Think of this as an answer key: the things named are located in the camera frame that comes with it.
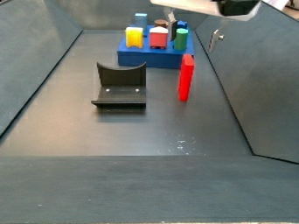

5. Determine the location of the black curved stand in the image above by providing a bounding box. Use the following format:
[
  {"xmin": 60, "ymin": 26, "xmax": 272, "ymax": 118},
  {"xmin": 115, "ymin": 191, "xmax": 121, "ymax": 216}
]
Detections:
[{"xmin": 91, "ymin": 63, "xmax": 145, "ymax": 108}]

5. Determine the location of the red pentagon house block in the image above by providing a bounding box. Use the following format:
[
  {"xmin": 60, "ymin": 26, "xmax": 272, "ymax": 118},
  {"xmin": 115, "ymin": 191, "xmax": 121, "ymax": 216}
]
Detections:
[{"xmin": 150, "ymin": 26, "xmax": 168, "ymax": 49}]

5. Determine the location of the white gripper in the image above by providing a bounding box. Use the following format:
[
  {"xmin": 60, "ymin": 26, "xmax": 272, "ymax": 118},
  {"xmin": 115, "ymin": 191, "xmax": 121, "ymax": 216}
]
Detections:
[{"xmin": 150, "ymin": 0, "xmax": 262, "ymax": 52}]

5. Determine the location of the blue star block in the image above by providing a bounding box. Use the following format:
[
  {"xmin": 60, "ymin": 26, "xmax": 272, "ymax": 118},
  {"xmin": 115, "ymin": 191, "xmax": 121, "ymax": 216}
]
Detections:
[{"xmin": 176, "ymin": 21, "xmax": 188, "ymax": 29}]

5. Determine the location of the yellow arch block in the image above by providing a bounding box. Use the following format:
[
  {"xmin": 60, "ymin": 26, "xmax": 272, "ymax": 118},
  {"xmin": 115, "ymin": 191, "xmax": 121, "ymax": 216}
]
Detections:
[{"xmin": 125, "ymin": 27, "xmax": 144, "ymax": 48}]

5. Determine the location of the red two-legged block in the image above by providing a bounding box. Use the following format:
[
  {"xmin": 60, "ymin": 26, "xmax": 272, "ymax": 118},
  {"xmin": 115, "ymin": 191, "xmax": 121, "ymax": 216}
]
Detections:
[{"xmin": 179, "ymin": 54, "xmax": 195, "ymax": 102}]

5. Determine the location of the blue foam shape board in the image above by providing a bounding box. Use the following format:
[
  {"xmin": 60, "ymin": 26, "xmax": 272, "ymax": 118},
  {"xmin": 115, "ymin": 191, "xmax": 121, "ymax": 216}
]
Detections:
[{"xmin": 116, "ymin": 29, "xmax": 194, "ymax": 69}]

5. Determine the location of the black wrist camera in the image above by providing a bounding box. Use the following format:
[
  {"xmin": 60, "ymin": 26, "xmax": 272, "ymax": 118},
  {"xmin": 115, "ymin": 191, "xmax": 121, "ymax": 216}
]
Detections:
[{"xmin": 211, "ymin": 0, "xmax": 260, "ymax": 17}]

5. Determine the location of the green hexagon block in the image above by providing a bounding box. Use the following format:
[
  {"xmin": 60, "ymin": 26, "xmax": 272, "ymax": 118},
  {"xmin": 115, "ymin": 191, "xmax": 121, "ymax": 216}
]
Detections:
[{"xmin": 174, "ymin": 28, "xmax": 188, "ymax": 51}]

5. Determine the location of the light blue rectangular block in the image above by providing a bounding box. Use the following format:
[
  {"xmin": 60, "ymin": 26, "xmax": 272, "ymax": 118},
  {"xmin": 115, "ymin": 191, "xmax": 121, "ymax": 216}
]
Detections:
[{"xmin": 135, "ymin": 13, "xmax": 147, "ymax": 37}]

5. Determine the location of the brown cylinder block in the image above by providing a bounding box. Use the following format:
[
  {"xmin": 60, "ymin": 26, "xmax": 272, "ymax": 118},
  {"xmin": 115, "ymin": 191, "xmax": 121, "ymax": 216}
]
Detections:
[{"xmin": 154, "ymin": 19, "xmax": 168, "ymax": 28}]

